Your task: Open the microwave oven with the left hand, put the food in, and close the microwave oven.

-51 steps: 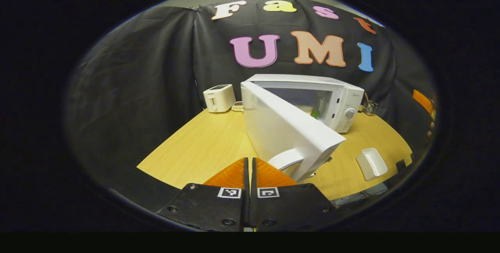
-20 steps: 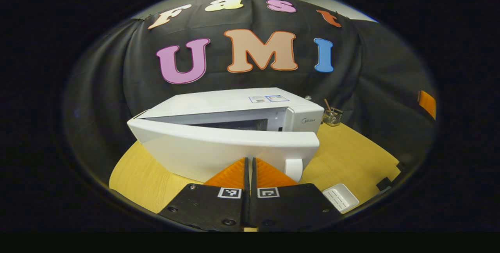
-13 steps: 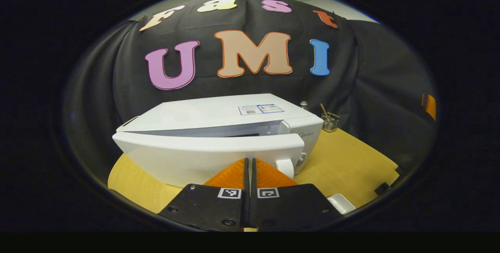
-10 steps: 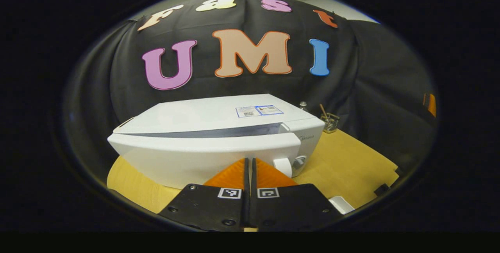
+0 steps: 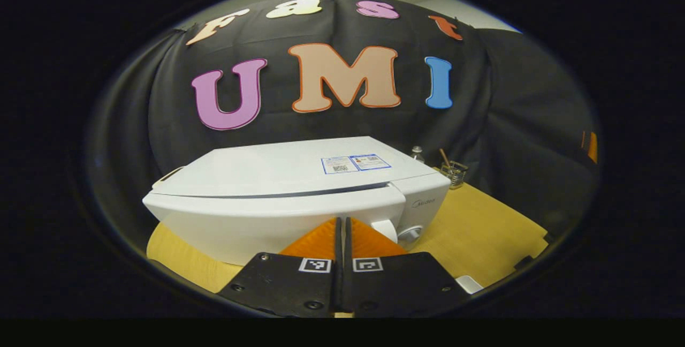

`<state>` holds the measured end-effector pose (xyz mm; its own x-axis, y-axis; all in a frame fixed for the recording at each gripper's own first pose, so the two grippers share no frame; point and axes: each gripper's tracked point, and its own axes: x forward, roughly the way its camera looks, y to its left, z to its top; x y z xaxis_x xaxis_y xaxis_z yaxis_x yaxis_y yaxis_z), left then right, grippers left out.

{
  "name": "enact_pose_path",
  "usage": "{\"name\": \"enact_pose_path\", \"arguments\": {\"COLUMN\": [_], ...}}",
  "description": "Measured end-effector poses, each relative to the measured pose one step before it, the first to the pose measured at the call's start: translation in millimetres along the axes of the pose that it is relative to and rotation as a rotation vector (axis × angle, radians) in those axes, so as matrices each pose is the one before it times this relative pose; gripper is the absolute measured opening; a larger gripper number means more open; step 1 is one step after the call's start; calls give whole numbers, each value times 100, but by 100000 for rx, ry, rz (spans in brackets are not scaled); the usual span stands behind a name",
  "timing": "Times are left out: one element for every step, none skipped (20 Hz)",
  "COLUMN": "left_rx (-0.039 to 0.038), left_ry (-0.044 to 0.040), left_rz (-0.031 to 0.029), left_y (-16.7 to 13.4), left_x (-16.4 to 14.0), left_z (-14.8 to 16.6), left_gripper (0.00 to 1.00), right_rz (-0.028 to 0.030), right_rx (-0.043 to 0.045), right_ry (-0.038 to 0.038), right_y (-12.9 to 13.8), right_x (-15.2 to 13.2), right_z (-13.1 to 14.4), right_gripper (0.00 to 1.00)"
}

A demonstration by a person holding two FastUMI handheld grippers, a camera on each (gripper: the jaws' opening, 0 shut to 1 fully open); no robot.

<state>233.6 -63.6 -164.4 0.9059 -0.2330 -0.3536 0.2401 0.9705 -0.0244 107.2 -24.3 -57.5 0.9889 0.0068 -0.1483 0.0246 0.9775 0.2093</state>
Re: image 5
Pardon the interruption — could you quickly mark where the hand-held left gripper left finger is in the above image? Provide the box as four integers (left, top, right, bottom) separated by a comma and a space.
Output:
217, 217, 343, 319

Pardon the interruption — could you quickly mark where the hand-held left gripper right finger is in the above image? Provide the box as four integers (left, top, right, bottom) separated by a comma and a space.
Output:
342, 217, 472, 319

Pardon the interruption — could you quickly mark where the white microwave oven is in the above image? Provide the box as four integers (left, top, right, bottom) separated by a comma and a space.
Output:
142, 136, 452, 267

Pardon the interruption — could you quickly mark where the white plastic tray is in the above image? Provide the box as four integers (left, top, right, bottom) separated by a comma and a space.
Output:
455, 275, 485, 295

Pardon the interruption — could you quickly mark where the black backdrop cloth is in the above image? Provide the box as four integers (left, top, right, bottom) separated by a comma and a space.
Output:
88, 0, 600, 240

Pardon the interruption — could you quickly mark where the glass jar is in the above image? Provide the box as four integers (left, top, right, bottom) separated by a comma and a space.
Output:
442, 161, 469, 190

